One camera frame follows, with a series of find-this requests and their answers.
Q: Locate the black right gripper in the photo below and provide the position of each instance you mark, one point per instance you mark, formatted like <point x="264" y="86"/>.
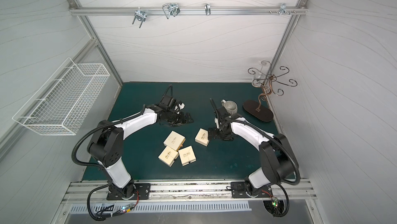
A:
<point x="220" y="131"/>

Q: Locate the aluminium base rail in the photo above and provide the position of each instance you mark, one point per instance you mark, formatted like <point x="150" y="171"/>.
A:
<point x="196" y="190"/>

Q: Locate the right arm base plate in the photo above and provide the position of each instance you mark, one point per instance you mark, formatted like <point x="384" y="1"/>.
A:
<point x="240" y="190"/>

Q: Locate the white wire basket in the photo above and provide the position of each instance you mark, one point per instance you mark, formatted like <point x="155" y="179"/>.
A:
<point x="60" y="106"/>

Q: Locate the cream drawer jewelry box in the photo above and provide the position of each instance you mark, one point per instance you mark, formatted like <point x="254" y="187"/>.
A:
<point x="202" y="137"/>

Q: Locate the grey ribbed ceramic mug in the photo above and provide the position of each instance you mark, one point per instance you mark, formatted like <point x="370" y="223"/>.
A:
<point x="230" y="106"/>

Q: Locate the aluminium crossbar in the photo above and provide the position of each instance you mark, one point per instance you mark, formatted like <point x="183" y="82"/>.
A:
<point x="185" y="11"/>

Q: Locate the white slotted cable duct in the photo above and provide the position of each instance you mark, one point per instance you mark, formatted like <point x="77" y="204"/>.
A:
<point x="168" y="207"/>

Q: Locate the metal clamp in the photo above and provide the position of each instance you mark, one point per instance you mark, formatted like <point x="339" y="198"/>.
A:
<point x="283" y="11"/>
<point x="207" y="9"/>
<point x="140" y="17"/>
<point x="171" y="9"/>

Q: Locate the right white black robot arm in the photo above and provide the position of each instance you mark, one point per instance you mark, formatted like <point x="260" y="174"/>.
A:
<point x="278" y="162"/>

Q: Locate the metal jewelry stand dark base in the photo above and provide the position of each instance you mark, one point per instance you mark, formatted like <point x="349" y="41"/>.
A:
<point x="264" y="81"/>

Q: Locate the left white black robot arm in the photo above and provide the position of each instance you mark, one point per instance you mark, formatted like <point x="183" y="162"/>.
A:
<point x="107" y="144"/>

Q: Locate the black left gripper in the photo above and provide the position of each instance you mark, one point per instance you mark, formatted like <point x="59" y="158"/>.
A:
<point x="179" y="118"/>

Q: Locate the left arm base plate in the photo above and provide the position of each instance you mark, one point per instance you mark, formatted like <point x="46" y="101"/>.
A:
<point x="136" y="191"/>

